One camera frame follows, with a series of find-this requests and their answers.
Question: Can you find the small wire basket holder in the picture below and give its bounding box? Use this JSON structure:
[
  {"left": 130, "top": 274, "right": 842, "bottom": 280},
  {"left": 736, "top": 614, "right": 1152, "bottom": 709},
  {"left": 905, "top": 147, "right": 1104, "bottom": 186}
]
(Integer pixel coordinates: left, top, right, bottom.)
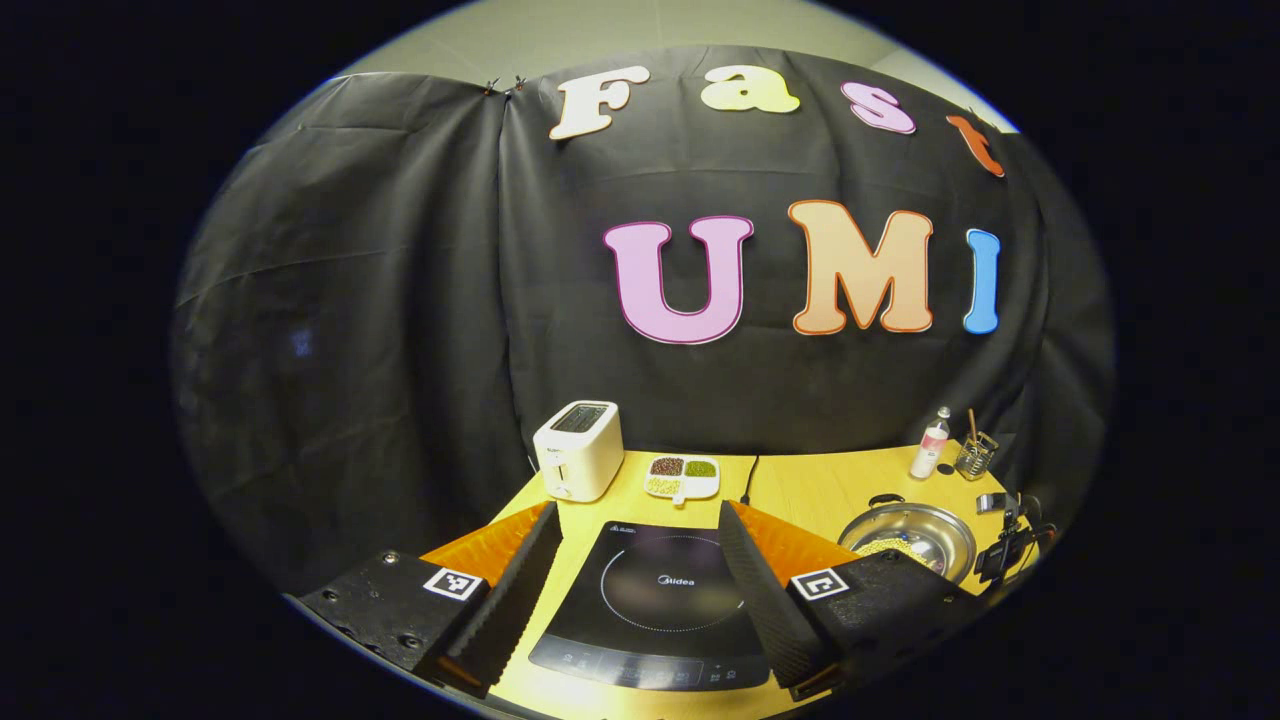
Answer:
[{"left": 954, "top": 430, "right": 999, "bottom": 482}]

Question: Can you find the white divided dish with beans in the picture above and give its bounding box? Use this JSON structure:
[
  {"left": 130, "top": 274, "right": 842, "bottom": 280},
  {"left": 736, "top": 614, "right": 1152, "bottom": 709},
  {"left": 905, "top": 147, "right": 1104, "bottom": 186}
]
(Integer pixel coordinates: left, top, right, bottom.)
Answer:
[{"left": 644, "top": 455, "right": 721, "bottom": 506}]

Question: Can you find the steel pot with black handles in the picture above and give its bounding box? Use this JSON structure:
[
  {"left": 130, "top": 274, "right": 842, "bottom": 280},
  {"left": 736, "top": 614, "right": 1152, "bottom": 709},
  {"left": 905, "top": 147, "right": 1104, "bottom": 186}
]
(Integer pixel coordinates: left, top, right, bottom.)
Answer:
[{"left": 838, "top": 493, "right": 978, "bottom": 586}]

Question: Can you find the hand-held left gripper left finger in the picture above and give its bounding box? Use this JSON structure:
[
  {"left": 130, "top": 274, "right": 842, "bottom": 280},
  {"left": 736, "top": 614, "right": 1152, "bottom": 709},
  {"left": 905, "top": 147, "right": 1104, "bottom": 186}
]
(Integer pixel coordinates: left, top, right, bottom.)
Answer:
[{"left": 297, "top": 500, "right": 563, "bottom": 701}]

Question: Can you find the black backdrop cloth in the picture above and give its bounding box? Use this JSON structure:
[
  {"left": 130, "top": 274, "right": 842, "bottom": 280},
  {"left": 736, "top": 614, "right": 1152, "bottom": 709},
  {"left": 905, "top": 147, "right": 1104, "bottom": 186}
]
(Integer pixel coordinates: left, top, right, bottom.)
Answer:
[{"left": 172, "top": 45, "right": 1116, "bottom": 601}]

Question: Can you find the white toaster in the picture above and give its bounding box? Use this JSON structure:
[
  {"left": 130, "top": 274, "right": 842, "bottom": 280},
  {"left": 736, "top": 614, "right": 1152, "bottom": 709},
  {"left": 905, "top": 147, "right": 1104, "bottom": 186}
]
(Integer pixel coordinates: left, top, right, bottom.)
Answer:
[{"left": 532, "top": 400, "right": 625, "bottom": 503}]

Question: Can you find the clear bottle with pink label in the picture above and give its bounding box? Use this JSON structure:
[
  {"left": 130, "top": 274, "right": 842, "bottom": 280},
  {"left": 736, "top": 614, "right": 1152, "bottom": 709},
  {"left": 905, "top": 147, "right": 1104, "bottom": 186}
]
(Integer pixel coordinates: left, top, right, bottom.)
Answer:
[{"left": 908, "top": 406, "right": 953, "bottom": 481}]

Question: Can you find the black induction cooktop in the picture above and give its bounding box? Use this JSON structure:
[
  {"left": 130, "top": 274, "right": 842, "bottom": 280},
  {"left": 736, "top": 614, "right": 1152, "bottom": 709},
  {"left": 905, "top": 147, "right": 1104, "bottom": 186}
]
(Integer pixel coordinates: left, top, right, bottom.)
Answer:
[{"left": 528, "top": 520, "right": 771, "bottom": 693}]

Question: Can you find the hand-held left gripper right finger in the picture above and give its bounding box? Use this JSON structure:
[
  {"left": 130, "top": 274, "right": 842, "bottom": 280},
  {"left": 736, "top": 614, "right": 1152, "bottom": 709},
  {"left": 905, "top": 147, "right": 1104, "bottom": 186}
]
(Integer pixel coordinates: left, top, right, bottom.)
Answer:
[{"left": 717, "top": 500, "right": 986, "bottom": 703}]

